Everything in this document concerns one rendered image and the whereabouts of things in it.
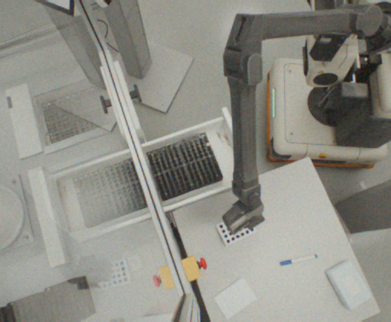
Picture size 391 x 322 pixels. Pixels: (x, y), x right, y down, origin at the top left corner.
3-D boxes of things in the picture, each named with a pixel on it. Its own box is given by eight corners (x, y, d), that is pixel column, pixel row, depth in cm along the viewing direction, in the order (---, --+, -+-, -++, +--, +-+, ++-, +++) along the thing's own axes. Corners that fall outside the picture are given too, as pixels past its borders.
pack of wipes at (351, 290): (323, 271, 116) (329, 272, 111) (345, 259, 117) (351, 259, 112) (346, 310, 112) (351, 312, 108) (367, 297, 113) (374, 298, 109)
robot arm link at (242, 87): (265, 51, 71) (238, 45, 80) (244, 56, 69) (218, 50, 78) (264, 205, 93) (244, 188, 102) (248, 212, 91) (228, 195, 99)
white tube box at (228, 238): (244, 211, 121) (246, 210, 118) (255, 231, 119) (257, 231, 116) (215, 225, 120) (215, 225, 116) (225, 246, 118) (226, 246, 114)
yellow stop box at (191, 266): (195, 254, 110) (195, 254, 103) (203, 274, 108) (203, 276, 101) (182, 259, 109) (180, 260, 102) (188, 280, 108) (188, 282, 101)
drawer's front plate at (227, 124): (223, 118, 125) (225, 106, 114) (252, 187, 118) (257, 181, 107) (219, 119, 125) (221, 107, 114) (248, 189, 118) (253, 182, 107)
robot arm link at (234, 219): (258, 192, 90) (241, 179, 97) (226, 217, 88) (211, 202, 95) (269, 218, 97) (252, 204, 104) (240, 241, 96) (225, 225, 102)
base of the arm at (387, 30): (399, 44, 89) (394, 9, 92) (386, 31, 84) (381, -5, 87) (369, 56, 96) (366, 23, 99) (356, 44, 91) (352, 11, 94)
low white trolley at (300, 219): (268, 192, 200) (309, 156, 127) (310, 290, 185) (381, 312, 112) (180, 225, 195) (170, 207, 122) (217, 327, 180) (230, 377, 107)
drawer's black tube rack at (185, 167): (205, 138, 121) (205, 132, 115) (221, 181, 117) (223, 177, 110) (148, 158, 119) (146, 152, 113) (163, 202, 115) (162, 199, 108)
